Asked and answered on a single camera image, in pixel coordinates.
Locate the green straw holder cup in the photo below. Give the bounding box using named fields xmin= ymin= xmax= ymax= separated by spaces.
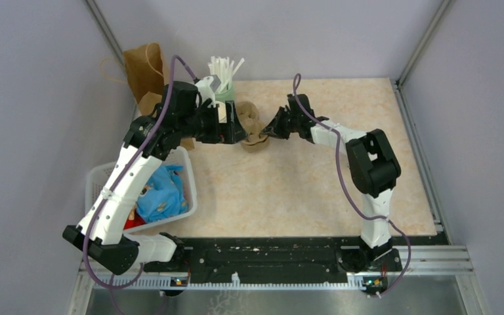
xmin=215 ymin=83 xmax=235 ymax=103

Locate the single brown pulp cup carrier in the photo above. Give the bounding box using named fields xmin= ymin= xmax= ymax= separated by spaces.
xmin=240 ymin=118 xmax=269 ymax=153

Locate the red snack bag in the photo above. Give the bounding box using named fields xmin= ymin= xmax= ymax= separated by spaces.
xmin=123 ymin=208 xmax=146 ymax=230

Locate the brown paper bag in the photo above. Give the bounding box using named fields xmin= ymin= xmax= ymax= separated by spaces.
xmin=100 ymin=42 xmax=196 ymax=151

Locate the white paper straws bundle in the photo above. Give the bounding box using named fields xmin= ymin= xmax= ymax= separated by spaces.
xmin=207 ymin=56 xmax=245 ymax=94

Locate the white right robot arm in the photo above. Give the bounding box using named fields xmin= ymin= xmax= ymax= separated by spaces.
xmin=261 ymin=94 xmax=402 ymax=270

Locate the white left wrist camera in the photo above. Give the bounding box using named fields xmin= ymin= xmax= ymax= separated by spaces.
xmin=194 ymin=75 xmax=221 ymax=108

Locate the white plastic basket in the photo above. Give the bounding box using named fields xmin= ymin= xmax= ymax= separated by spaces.
xmin=85 ymin=146 xmax=198 ymax=234

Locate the stack of white paper cups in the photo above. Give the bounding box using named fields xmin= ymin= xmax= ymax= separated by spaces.
xmin=215 ymin=100 xmax=227 ymax=123

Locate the aluminium frame rail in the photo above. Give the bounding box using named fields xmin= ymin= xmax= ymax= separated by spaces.
xmin=68 ymin=243 xmax=491 ymax=314

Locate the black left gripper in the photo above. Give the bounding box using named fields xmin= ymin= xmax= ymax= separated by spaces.
xmin=178 ymin=100 xmax=247 ymax=144

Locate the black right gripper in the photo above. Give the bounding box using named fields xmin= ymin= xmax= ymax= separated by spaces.
xmin=262 ymin=107 xmax=301 ymax=140

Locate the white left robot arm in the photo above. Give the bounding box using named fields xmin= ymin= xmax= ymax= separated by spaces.
xmin=62 ymin=80 xmax=247 ymax=275

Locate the blue snack bag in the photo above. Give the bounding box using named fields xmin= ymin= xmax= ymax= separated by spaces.
xmin=136 ymin=165 xmax=188 ymax=224

